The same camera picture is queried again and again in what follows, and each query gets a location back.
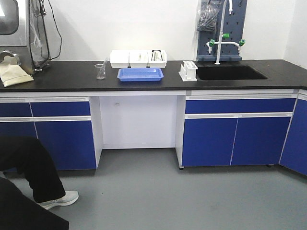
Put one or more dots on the white test tube rack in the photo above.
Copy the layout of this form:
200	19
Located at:
188	71

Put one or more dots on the blue-grey pegboard drying rack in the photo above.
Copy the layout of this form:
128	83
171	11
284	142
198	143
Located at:
233	28

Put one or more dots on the blue plastic tray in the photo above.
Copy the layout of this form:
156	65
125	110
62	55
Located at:
140	74

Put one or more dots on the right white storage bin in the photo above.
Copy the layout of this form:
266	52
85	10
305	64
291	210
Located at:
157	64

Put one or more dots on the white storage bin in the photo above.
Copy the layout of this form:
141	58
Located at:
157	64
119	59
138	58

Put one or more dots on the middle white storage bin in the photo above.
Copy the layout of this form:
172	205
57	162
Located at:
138	58

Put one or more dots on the left white storage bin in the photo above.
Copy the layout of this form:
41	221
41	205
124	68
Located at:
119	59

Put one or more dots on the clear glass conical flask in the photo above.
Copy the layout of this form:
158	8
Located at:
101	71

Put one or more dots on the black lab sink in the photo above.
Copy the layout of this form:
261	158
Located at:
228	73

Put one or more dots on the white lab faucet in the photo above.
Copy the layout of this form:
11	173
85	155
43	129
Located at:
220	41

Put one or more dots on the blue lab base cabinet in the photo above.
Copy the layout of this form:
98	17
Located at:
214	128

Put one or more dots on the white sneaker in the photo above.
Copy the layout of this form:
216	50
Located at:
70	198

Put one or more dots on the plastic bag of pegs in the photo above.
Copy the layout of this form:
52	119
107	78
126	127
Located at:
207	19

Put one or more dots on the person leg black trousers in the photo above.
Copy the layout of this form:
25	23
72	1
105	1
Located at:
31	159

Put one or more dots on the cream cloth bag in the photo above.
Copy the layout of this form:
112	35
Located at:
11	73

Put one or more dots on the stainless steel lab cabinet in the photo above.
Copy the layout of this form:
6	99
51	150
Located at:
23	34

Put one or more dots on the black wire tripod stand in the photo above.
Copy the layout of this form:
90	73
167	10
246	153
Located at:
156	55

